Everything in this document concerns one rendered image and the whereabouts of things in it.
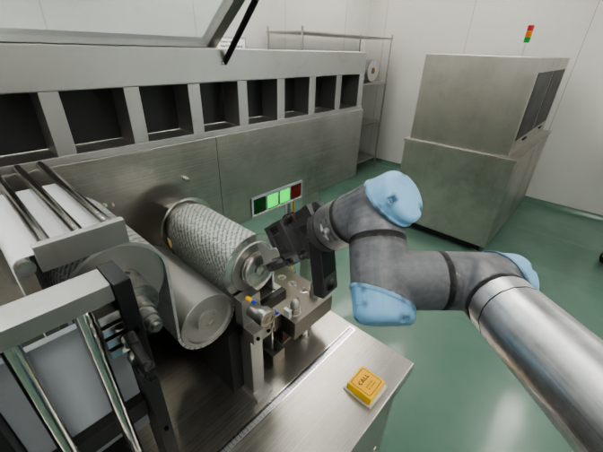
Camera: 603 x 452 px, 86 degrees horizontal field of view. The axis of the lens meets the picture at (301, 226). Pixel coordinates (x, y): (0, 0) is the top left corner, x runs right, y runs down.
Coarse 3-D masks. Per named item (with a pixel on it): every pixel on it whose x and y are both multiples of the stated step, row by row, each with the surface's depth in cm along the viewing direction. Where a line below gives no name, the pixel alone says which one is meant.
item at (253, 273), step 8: (248, 256) 66; (256, 256) 66; (248, 264) 65; (256, 264) 66; (240, 272) 66; (248, 272) 65; (256, 272) 67; (264, 272) 69; (248, 280) 66; (256, 280) 68; (264, 280) 70
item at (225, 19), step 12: (228, 0) 71; (240, 0) 71; (252, 0) 71; (228, 12) 73; (252, 12) 73; (216, 24) 76; (228, 24) 77; (240, 24) 75; (0, 36) 55; (12, 36) 56; (24, 36) 57; (36, 36) 58; (216, 36) 79; (240, 36) 78; (228, 48) 81; (228, 60) 84
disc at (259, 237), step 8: (248, 240) 65; (256, 240) 67; (264, 240) 69; (240, 248) 64; (232, 256) 64; (232, 264) 64; (224, 272) 64; (272, 272) 75; (224, 280) 64; (232, 288) 67; (256, 288) 72
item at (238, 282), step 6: (252, 246) 66; (270, 246) 71; (246, 252) 65; (240, 258) 65; (234, 264) 64; (240, 264) 65; (234, 270) 65; (234, 276) 65; (234, 282) 66; (240, 282) 67; (240, 288) 68; (246, 288) 69
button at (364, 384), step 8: (360, 368) 86; (360, 376) 83; (368, 376) 84; (376, 376) 84; (352, 384) 81; (360, 384) 81; (368, 384) 82; (376, 384) 82; (360, 392) 80; (368, 392) 80; (376, 392) 80; (368, 400) 79
